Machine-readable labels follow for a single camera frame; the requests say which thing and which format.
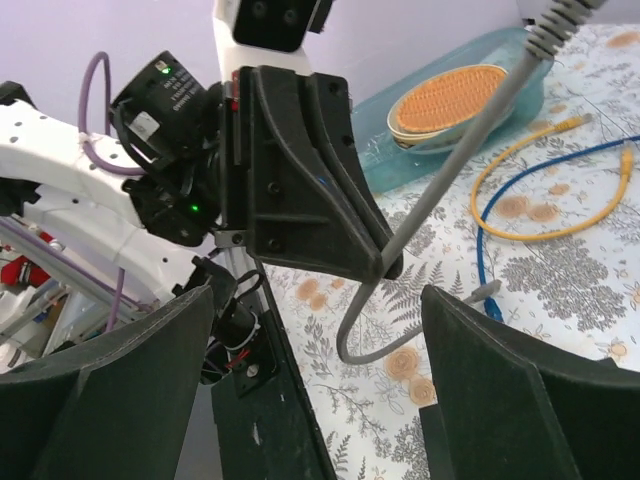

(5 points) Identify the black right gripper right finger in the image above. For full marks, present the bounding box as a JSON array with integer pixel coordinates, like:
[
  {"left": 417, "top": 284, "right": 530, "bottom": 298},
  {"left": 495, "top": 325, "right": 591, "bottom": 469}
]
[{"left": 420, "top": 286, "right": 639, "bottom": 479}]

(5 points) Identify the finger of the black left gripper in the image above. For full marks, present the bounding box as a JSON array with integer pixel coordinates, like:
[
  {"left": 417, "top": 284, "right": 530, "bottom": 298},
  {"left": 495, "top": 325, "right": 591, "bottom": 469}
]
[{"left": 299, "top": 73, "right": 403, "bottom": 279}]

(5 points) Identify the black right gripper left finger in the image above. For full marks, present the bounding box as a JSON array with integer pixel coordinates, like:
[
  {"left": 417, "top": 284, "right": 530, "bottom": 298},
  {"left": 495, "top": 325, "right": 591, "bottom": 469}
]
[{"left": 1, "top": 287, "right": 214, "bottom": 479}]

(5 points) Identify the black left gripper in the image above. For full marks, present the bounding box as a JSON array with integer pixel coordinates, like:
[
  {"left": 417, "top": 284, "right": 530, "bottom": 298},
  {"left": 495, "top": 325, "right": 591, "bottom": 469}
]
[{"left": 108, "top": 49, "right": 394, "bottom": 284}]

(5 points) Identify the grey ethernet cable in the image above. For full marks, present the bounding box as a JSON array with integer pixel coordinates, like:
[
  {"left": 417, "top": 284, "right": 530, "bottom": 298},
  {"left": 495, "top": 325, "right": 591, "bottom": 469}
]
[{"left": 335, "top": 0, "right": 606, "bottom": 366}]

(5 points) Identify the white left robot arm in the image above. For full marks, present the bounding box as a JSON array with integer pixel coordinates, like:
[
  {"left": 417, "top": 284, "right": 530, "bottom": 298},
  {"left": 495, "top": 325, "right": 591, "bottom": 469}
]
[{"left": 1, "top": 46, "right": 403, "bottom": 301}]

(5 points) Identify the teal plastic tray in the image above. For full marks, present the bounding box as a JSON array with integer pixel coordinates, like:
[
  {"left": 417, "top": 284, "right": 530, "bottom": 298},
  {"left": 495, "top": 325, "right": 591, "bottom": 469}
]
[{"left": 352, "top": 28, "right": 528, "bottom": 193}]

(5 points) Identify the orange woven plate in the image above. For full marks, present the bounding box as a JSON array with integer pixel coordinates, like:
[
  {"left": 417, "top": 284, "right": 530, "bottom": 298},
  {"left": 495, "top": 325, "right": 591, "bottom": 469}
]
[{"left": 387, "top": 64, "right": 507, "bottom": 150}]

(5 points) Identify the floral table mat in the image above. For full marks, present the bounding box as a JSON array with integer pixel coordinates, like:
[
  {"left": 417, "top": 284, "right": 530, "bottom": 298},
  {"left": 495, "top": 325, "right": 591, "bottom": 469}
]
[{"left": 267, "top": 24, "right": 639, "bottom": 479}]

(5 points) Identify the blue ethernet cable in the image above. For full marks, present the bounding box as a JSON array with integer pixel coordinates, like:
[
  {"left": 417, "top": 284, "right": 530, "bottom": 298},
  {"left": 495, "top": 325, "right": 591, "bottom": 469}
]
[{"left": 474, "top": 134, "right": 640, "bottom": 324}]

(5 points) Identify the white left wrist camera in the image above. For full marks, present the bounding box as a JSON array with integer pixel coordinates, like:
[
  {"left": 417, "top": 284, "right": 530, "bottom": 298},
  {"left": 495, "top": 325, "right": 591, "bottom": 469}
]
[{"left": 212, "top": 0, "right": 333, "bottom": 81}]

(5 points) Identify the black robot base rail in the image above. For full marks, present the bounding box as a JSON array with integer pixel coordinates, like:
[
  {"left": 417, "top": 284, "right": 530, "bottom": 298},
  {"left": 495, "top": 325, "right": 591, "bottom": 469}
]
[{"left": 211, "top": 280, "right": 336, "bottom": 479}]

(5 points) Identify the yellow ethernet cable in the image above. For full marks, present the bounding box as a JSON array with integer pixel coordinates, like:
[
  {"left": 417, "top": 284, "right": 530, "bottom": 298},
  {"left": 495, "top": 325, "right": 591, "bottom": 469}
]
[{"left": 469, "top": 113, "right": 636, "bottom": 242}]

